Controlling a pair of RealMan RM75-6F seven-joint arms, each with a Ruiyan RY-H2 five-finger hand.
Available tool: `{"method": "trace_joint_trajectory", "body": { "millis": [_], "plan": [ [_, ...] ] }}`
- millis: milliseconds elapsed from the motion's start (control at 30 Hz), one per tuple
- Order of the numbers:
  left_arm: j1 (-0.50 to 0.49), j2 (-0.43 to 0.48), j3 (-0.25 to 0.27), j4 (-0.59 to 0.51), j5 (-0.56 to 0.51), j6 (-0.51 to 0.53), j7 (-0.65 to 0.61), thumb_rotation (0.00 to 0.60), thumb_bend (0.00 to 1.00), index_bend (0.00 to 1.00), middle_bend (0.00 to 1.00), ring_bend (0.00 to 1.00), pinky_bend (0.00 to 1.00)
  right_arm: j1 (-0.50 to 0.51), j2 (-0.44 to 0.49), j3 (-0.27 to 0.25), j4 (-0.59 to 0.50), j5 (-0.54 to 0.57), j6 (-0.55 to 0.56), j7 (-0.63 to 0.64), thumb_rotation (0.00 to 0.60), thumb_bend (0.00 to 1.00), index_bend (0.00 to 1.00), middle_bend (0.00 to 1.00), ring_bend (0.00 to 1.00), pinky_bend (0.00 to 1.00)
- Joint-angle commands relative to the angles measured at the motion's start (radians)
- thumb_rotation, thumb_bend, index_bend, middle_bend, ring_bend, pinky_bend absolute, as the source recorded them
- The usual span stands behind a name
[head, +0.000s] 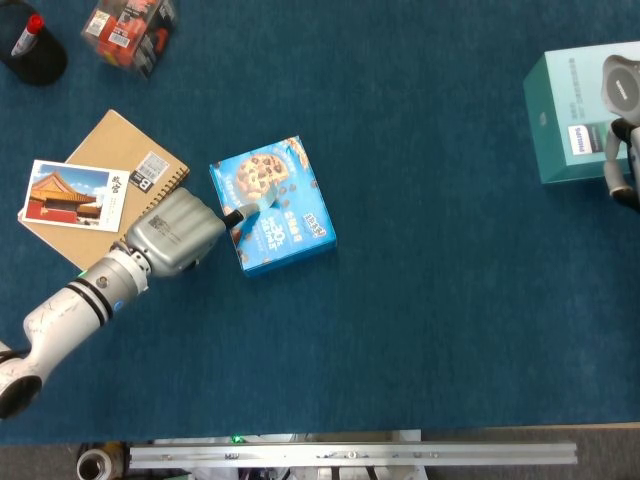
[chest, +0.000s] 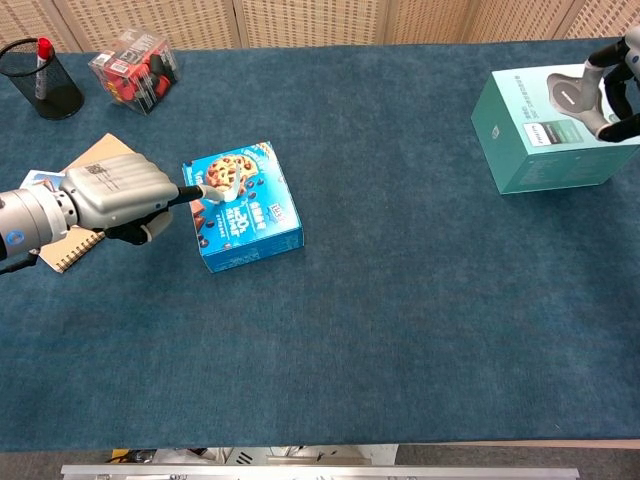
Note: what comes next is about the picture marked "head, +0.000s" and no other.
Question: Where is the palace photo postcard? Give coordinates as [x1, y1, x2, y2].
[21, 159, 131, 234]

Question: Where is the small light teal strip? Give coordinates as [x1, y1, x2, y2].
[248, 185, 276, 215]

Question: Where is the black bottle red cap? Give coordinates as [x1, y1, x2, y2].
[0, 0, 69, 87]

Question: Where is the blue chocolate chip cookie box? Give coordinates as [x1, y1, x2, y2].
[208, 134, 338, 279]

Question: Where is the green speakerphone product box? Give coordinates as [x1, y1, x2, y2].
[522, 41, 640, 185]

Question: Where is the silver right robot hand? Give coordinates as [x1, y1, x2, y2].
[603, 118, 640, 211]

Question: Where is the clear box with red items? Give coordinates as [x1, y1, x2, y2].
[81, 0, 180, 80]

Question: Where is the grey tape roll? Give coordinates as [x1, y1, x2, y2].
[75, 444, 115, 480]

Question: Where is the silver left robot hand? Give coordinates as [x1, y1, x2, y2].
[124, 187, 262, 279]

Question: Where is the red-capped white marker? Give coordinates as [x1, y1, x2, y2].
[10, 13, 45, 58]

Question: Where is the blue felt table cloth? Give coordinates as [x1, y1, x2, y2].
[0, 0, 640, 445]

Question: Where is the aluminium profile rail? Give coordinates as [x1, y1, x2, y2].
[128, 440, 579, 470]

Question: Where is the tan spiral notebook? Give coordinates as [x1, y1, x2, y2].
[17, 109, 191, 272]

